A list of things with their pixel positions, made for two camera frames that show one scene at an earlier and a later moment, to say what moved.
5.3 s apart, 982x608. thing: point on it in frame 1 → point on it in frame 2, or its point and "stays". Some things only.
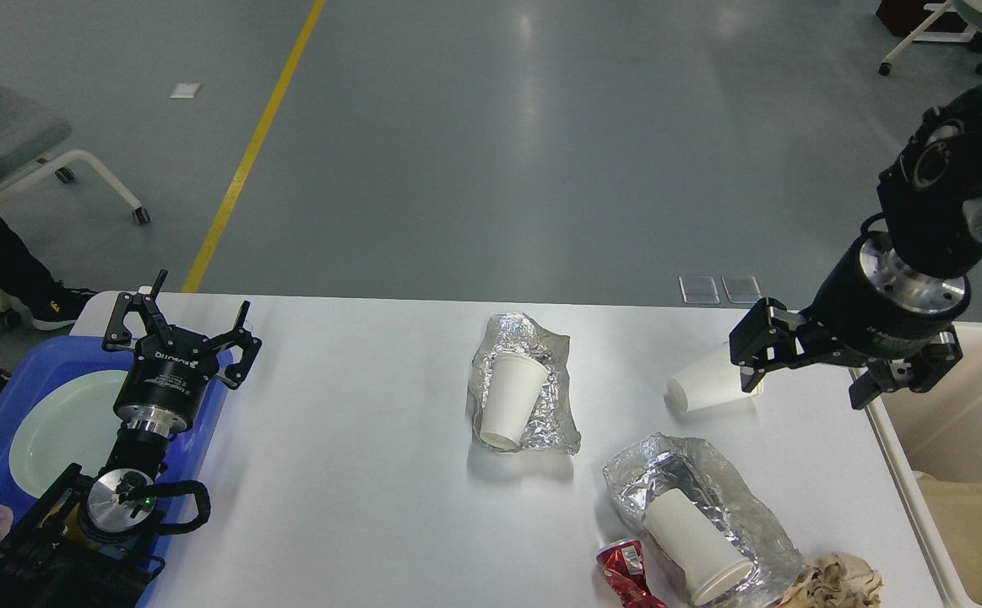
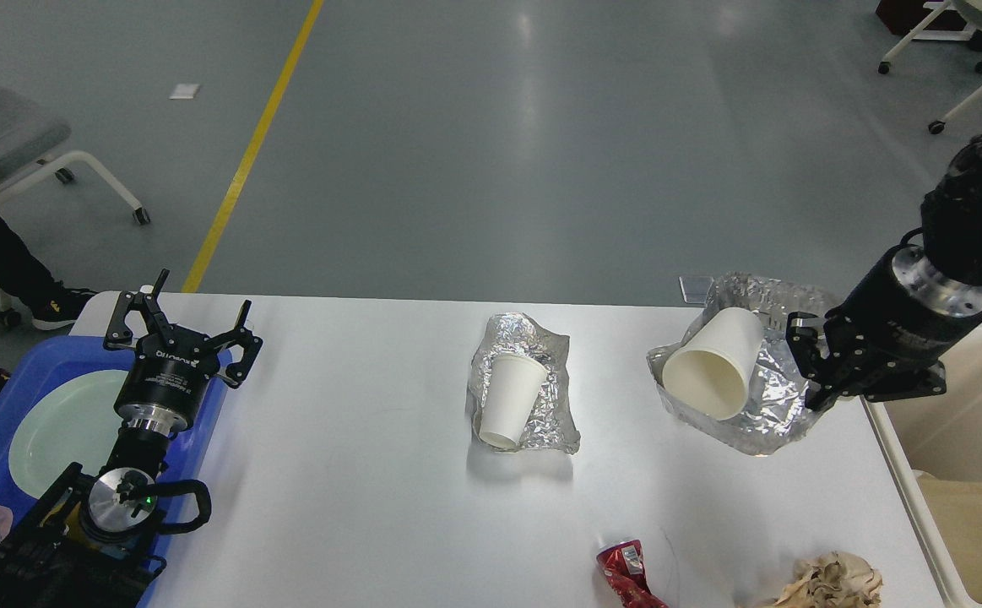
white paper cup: [713, 567] → [711, 371]
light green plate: [73, 421] stays
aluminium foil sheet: [701, 471] → [776, 415]
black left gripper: [170, 377] stays
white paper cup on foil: [514, 385] stays
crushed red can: [622, 561] stays
